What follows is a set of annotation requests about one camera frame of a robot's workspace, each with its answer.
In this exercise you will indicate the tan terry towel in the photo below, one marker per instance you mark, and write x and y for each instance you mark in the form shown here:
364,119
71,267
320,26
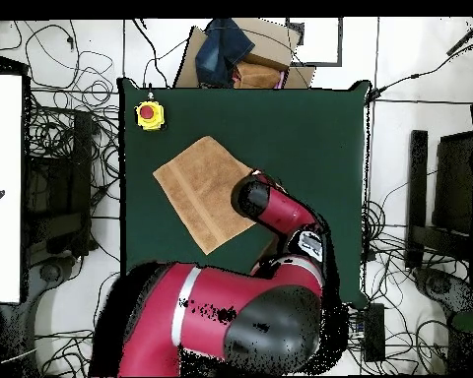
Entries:
205,189

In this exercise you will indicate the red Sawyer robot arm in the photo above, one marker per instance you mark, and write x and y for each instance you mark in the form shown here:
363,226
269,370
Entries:
220,307

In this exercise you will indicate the dark green tablecloth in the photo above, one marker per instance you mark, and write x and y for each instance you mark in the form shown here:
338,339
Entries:
299,138

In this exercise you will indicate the tan towel in box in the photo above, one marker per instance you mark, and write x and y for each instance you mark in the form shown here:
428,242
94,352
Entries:
256,76

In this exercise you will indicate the yellow emergency stop button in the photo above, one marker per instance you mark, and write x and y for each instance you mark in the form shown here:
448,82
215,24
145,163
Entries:
149,115

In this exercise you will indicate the blue denim jeans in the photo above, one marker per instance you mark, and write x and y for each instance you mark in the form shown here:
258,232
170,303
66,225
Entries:
220,51

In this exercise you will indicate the brown cardboard box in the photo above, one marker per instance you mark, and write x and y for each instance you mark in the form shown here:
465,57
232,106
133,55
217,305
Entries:
270,43

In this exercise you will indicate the long black bar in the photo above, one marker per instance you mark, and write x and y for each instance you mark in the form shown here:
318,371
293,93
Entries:
417,197

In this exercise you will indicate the black equipment stand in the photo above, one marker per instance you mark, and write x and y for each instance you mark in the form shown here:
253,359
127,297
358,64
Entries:
82,177

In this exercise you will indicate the black panel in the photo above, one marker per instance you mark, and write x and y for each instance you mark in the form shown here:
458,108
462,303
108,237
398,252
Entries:
453,181

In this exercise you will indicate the black power strip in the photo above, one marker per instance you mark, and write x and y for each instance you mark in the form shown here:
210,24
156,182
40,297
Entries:
374,334

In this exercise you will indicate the dark rod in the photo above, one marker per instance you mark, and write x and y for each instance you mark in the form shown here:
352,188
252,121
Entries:
467,37

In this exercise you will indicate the white desk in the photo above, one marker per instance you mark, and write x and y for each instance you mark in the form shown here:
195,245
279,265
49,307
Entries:
4,157

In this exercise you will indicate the dark square frame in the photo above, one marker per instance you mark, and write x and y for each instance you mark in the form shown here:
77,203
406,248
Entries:
319,63

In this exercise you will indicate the black pedestal leg with knob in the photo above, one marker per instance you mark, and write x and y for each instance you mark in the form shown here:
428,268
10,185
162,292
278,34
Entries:
51,272
437,285

